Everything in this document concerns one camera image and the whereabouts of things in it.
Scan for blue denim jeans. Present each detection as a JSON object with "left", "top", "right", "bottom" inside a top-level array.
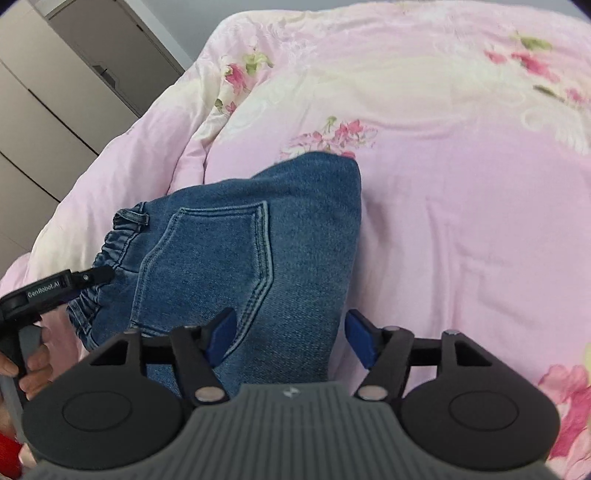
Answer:
[{"left": 67, "top": 152, "right": 362, "bottom": 394}]

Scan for person left hand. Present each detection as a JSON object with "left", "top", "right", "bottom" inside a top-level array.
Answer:
[{"left": 19, "top": 328, "right": 53, "bottom": 400}]

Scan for beige drawer cabinet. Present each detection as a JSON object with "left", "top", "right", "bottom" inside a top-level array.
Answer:
[{"left": 1, "top": 1, "right": 136, "bottom": 270}]

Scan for pink floral duvet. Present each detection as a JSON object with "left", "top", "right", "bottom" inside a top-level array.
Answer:
[{"left": 1, "top": 1, "right": 590, "bottom": 479}]

